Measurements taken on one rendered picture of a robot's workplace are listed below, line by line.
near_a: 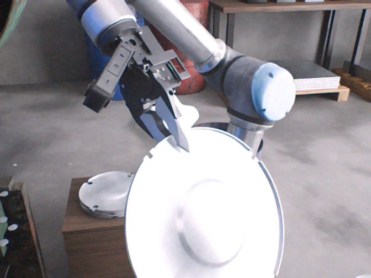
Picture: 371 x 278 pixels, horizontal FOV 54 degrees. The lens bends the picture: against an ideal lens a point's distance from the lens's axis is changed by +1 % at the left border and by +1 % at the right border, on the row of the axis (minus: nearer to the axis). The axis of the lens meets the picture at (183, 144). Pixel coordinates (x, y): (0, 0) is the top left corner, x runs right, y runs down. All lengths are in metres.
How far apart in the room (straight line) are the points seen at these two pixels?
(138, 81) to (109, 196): 1.06
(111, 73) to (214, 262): 0.30
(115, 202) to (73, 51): 2.92
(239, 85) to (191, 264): 0.45
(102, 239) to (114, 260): 0.12
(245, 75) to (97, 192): 0.97
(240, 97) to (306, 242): 1.28
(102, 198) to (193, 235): 1.06
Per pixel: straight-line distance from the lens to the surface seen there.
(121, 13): 0.57
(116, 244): 1.54
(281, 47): 4.63
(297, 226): 2.07
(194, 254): 0.53
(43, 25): 4.24
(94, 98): 0.49
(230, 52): 0.91
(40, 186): 2.45
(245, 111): 0.82
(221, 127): 1.99
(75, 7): 0.60
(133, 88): 0.55
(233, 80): 0.85
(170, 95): 0.51
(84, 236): 1.50
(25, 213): 1.33
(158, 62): 0.55
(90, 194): 1.60
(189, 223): 0.52
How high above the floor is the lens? 1.29
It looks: 28 degrees down
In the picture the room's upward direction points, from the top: straight up
